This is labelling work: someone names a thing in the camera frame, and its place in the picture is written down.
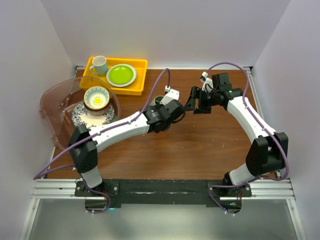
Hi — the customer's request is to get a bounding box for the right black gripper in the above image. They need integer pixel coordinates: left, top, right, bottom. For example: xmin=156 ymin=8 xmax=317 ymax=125
xmin=185 ymin=86 xmax=220 ymax=115

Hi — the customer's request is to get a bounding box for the yellow rim blue bowl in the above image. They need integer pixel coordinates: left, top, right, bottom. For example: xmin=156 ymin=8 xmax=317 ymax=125
xmin=83 ymin=86 xmax=110 ymax=111

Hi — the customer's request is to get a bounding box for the red patterned bowl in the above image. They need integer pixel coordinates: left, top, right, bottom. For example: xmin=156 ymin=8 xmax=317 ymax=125
xmin=84 ymin=105 xmax=111 ymax=116

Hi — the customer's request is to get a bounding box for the dark floral plate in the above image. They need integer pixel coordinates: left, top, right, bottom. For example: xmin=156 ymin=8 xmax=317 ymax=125
xmin=71 ymin=101 xmax=117 ymax=128

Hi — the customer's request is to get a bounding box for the teal ceramic mug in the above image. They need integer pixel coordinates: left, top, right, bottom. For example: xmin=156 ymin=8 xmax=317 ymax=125
xmin=149 ymin=95 xmax=164 ymax=106

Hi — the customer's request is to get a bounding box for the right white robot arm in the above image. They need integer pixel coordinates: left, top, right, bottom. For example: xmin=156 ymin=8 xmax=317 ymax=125
xmin=185 ymin=72 xmax=289 ymax=197

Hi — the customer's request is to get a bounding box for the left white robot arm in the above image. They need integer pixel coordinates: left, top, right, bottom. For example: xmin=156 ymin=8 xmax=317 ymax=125
xmin=68 ymin=99 xmax=186 ymax=196

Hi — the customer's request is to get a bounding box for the clear pink plastic bin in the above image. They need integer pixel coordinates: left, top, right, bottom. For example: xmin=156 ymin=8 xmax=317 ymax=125
xmin=40 ymin=76 xmax=122 ymax=150

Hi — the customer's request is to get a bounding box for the yellow plastic tray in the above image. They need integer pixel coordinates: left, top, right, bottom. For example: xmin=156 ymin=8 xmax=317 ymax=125
xmin=79 ymin=56 xmax=148 ymax=96

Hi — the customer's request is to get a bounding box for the lime green plate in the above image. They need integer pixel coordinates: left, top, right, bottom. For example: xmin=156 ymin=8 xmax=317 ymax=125
xmin=106 ymin=63 xmax=137 ymax=87

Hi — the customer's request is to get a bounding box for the pale green white mug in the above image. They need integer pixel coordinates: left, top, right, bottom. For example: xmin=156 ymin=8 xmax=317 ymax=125
xmin=89 ymin=55 xmax=109 ymax=76

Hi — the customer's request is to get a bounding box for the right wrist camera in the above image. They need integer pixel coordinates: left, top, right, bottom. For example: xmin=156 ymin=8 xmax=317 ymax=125
xmin=200 ymin=71 xmax=214 ymax=93

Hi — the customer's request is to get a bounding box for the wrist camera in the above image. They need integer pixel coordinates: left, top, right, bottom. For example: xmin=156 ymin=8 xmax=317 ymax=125
xmin=200 ymin=71 xmax=214 ymax=93
xmin=160 ymin=85 xmax=180 ymax=105

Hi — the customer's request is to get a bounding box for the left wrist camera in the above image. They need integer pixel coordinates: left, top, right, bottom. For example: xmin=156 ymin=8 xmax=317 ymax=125
xmin=160 ymin=85 xmax=180 ymax=105

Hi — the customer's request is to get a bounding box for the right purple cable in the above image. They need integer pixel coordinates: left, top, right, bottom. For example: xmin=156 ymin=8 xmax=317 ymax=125
xmin=206 ymin=62 xmax=291 ymax=217

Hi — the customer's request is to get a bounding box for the purple cable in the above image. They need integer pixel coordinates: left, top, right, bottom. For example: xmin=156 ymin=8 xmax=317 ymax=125
xmin=206 ymin=62 xmax=291 ymax=217
xmin=32 ymin=67 xmax=172 ymax=215

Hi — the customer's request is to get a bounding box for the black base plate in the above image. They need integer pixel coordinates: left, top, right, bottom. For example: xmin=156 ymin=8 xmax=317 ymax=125
xmin=74 ymin=178 xmax=251 ymax=209

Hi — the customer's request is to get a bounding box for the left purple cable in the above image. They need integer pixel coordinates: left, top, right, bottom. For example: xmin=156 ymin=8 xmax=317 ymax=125
xmin=32 ymin=67 xmax=172 ymax=215

